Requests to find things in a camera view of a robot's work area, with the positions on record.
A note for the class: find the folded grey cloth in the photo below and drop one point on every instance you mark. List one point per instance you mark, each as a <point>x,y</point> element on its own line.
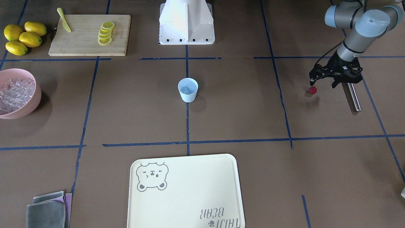
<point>52,210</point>

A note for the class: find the red strawberry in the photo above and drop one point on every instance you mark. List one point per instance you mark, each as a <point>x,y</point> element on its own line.
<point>312,90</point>

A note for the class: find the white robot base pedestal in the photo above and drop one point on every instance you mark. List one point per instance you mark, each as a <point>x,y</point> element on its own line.
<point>186,22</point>

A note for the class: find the whole yellow lemon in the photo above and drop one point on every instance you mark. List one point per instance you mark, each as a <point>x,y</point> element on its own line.
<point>12,32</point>
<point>30,39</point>
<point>16,48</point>
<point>36,27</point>

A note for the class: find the cream bear serving tray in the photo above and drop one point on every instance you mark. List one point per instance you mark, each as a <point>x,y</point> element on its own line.
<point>201,191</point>

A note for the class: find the lemon slices row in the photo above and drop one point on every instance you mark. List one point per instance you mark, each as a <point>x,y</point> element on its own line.
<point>105,33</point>

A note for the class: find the pink bowl of ice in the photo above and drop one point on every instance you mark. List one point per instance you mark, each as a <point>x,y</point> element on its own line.
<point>20,93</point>

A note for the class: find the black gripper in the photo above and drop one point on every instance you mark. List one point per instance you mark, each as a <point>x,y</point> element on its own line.
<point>345,64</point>

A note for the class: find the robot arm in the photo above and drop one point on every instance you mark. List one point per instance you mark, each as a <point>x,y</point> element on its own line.
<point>366,25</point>

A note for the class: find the yellow-green plastic knife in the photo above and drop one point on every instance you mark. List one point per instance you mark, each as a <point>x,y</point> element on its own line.
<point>64,21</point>

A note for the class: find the steel muddler black tip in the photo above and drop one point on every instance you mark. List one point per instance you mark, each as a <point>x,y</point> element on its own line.
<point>351,97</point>

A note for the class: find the light blue plastic cup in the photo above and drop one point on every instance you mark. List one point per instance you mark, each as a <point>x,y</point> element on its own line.
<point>187,89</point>

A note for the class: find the wooden cutting board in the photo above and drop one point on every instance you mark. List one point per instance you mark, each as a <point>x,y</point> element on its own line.
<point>83,40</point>

